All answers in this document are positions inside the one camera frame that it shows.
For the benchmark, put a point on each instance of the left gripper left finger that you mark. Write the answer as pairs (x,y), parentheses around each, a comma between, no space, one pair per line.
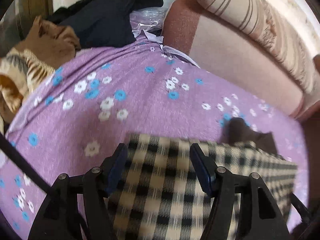
(75,208)

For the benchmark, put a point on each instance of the black cream checkered coat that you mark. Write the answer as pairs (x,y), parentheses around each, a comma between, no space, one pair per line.
(159,195)

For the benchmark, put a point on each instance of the black clothes pile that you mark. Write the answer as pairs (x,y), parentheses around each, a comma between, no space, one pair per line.
(101,23)

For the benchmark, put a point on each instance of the purple floral bed sheet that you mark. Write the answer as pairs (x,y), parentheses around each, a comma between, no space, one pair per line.
(65,125)

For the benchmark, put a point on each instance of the tiger print blanket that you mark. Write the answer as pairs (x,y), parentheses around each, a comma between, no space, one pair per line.
(21,74)

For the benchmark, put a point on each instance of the brown garment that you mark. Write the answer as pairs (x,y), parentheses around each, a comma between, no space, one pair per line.
(52,44)

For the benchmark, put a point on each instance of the striped floral pillow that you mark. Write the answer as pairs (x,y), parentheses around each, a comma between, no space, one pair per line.
(282,27)

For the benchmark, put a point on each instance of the clear plastic bag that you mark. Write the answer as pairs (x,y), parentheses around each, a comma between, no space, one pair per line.
(149,22)

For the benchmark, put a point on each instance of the wooden door frame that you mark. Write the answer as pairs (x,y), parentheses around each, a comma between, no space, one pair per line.
(27,10)

